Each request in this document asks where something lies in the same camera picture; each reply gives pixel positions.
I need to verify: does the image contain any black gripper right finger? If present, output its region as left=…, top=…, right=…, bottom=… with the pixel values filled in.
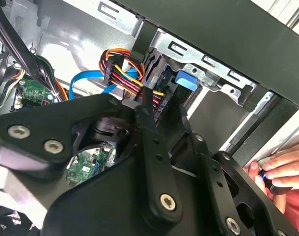
left=156, top=98, right=299, bottom=236

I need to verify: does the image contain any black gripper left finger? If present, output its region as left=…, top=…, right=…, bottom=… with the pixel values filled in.
left=0, top=86, right=184, bottom=224

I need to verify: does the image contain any hard disk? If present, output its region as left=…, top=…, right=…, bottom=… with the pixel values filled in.
left=144, top=55, right=199, bottom=123

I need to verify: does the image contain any round black tool blue ring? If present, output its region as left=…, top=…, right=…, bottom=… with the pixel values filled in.
left=258, top=169, right=294, bottom=195

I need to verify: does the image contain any person hand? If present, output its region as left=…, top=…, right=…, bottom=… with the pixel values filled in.
left=248, top=141, right=299, bottom=191

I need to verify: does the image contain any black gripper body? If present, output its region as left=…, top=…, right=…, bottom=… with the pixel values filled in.
left=42, top=117, right=222, bottom=236

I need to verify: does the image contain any multicoloured power wire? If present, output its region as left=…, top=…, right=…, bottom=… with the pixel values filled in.
left=99, top=48, right=167, bottom=114

